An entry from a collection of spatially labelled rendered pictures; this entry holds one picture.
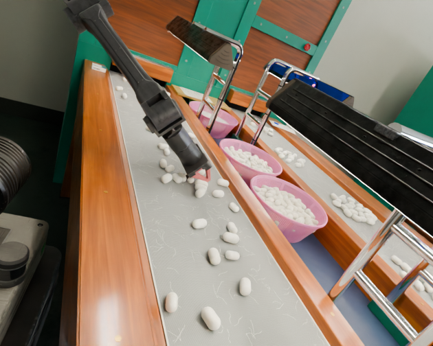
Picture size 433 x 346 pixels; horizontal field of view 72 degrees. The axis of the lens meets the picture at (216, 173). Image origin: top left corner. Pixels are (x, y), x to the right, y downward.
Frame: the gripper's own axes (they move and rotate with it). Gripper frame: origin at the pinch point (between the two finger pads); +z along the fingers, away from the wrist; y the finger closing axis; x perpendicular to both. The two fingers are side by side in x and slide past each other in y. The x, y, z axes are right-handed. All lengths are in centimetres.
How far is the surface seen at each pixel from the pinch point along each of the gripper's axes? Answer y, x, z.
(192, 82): 96, -18, 15
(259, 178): 5.6, -14.0, 17.6
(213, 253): -29.3, 5.7, -7.8
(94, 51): 97, 15, -25
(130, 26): 98, -7, -25
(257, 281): -34.9, 1.6, 0.3
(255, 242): -23.6, -2.0, 5.0
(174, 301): -39.1, 12.5, -16.4
